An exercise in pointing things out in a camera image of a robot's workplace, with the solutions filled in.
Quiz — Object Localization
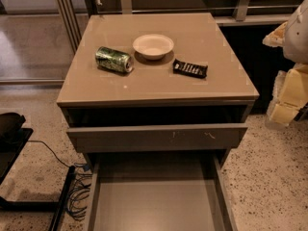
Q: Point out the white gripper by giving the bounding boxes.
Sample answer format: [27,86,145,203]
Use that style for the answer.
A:
[262,22,308,125]

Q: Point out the black rxbar chocolate wrapper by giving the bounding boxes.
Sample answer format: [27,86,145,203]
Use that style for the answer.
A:
[172,59,208,79]

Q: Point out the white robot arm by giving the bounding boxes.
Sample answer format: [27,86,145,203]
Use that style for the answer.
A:
[263,0,308,126]

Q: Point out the grey top drawer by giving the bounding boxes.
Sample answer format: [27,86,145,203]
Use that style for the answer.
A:
[67,123,247,153]

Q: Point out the grey drawer cabinet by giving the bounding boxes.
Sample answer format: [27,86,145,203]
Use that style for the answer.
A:
[56,13,260,231]

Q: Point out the open grey middle drawer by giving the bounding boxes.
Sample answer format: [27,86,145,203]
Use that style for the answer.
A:
[83,153,238,231]

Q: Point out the white paper bowl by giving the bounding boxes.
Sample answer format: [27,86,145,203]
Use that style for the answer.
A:
[133,34,174,61]

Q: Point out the green soda can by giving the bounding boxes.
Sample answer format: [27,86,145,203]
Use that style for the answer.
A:
[95,47,133,73]

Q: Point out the black stand base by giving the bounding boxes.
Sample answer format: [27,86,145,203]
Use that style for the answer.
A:
[0,113,75,231]

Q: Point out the black and blue cables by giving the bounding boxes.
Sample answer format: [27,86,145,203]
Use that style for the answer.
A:
[26,140,94,222]

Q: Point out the metal railing frame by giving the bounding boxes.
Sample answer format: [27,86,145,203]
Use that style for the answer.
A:
[56,0,303,49]

